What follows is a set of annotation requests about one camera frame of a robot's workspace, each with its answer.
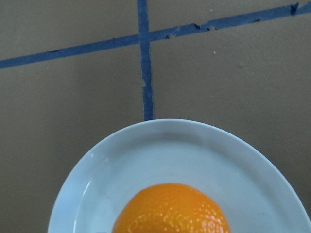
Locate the light blue plate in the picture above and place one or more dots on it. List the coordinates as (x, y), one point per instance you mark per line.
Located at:
(254, 196)

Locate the orange fruit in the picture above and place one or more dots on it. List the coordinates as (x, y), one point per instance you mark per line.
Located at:
(171, 208)

